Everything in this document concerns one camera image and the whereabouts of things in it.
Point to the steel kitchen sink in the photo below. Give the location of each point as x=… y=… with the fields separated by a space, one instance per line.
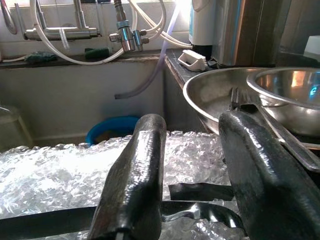
x=75 y=95

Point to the steel fork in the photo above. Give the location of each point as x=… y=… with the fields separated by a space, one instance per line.
x=295 y=150

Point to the green sponge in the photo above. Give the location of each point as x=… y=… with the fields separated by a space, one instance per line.
x=97 y=53

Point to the large steel plate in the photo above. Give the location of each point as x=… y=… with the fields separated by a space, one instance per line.
x=212 y=92

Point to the dark teal scouring cloth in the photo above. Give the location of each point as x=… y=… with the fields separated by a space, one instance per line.
x=41 y=56

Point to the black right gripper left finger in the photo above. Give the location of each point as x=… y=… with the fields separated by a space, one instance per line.
x=135 y=180

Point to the long black tape strip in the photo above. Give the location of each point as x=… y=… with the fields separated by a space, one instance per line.
x=37 y=222

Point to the blue plastic bowl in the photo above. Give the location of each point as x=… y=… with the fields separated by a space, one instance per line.
x=95 y=132

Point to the bubble wrap sheet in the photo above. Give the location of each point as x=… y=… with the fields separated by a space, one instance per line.
x=50 y=175

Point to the small white tube brush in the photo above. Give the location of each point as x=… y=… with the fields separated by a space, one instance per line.
x=64 y=40

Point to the small steel bowl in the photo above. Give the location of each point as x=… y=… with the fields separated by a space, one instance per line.
x=287 y=110

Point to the tall stainless steel appliance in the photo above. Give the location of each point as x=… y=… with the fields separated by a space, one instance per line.
x=237 y=32

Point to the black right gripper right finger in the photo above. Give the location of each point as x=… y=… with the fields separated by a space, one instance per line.
x=262 y=180

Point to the white kitchen appliance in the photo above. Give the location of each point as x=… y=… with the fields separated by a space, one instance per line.
x=312 y=45

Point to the white scrub brush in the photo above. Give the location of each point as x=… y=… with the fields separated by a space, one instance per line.
x=192 y=62

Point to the white water purifier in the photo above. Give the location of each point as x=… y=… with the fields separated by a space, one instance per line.
x=202 y=25

